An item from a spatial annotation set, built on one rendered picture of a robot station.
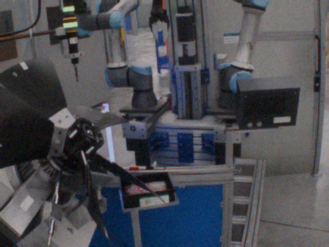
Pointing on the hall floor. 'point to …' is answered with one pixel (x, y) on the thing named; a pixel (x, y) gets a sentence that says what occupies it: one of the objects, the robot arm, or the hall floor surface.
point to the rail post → (228, 215)
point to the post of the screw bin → (136, 228)
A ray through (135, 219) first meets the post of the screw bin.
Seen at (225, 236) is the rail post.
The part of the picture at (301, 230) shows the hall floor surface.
